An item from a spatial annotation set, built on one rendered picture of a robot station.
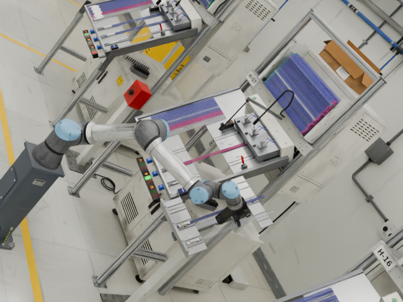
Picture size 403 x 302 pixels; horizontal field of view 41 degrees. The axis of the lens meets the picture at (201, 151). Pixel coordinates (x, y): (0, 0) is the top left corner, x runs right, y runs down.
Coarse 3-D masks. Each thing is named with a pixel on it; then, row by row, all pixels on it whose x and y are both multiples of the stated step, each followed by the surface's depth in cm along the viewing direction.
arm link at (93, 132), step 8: (152, 120) 250; (160, 120) 256; (88, 128) 265; (96, 128) 264; (104, 128) 263; (112, 128) 261; (120, 128) 259; (128, 128) 257; (160, 128) 250; (168, 128) 258; (88, 136) 265; (96, 136) 264; (104, 136) 263; (112, 136) 261; (120, 136) 260; (128, 136) 258; (160, 136) 250; (168, 136) 259; (80, 144) 269; (88, 144) 270
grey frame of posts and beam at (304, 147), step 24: (264, 96) 331; (360, 96) 288; (288, 120) 312; (336, 120) 294; (192, 144) 372; (312, 144) 300; (96, 168) 353; (288, 168) 306; (72, 192) 359; (264, 192) 312; (144, 240) 299; (216, 240) 326; (120, 264) 306; (192, 264) 334; (168, 288) 343
